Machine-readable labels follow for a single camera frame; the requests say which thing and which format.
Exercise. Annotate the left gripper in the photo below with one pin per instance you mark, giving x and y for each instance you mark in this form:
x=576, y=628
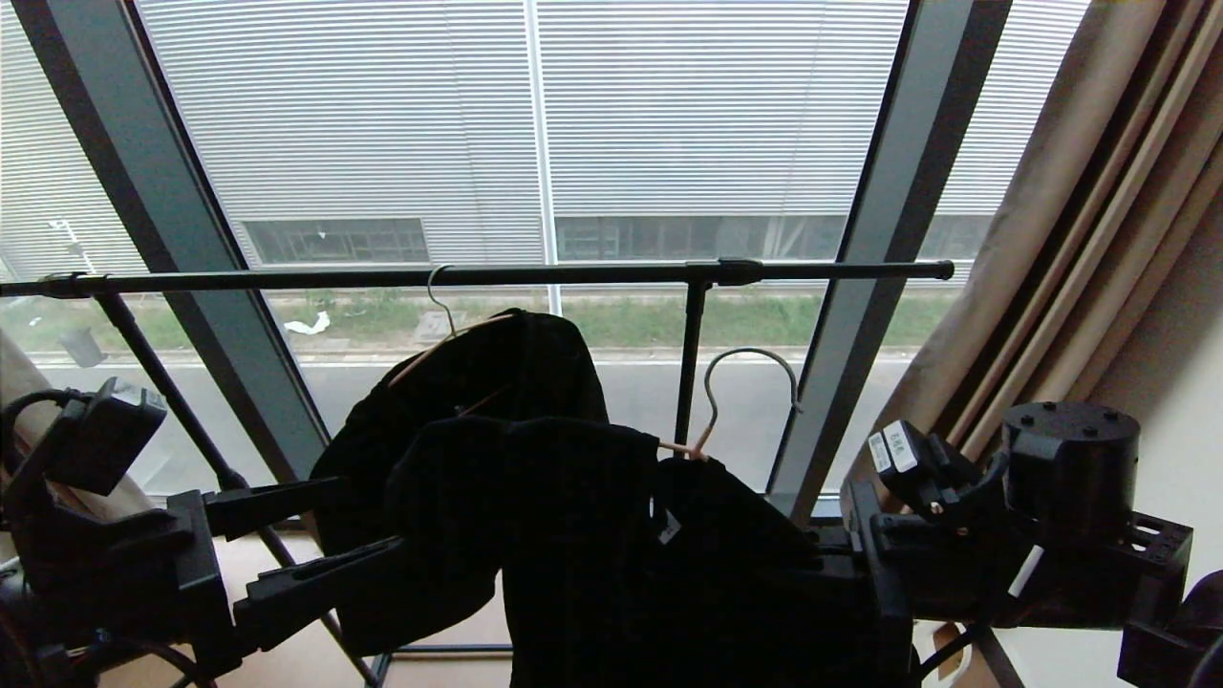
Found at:
x=124, y=573

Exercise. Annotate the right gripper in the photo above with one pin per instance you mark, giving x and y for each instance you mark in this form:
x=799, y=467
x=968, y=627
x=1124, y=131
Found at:
x=946, y=573

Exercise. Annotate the pink clothes hanger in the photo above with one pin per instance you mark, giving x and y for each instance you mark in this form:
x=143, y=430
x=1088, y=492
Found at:
x=712, y=392
x=441, y=311

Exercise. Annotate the black garment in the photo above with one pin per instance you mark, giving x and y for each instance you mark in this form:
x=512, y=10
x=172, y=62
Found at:
x=535, y=373
x=592, y=554

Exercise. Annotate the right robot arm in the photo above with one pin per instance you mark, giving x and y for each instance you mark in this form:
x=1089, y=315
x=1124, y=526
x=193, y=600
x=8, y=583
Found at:
x=1070, y=459

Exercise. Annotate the black clothes rack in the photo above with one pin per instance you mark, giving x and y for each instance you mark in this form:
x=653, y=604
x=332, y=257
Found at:
x=573, y=275

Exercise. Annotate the window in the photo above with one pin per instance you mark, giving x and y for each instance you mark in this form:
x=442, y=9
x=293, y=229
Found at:
x=669, y=115

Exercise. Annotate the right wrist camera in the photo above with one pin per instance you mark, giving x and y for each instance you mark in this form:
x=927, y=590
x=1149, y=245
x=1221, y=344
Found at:
x=941, y=468

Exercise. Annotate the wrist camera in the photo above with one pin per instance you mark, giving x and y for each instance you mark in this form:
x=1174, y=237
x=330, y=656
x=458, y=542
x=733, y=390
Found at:
x=941, y=468
x=110, y=435

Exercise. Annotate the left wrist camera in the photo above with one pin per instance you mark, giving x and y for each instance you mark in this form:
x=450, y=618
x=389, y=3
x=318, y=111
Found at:
x=110, y=435

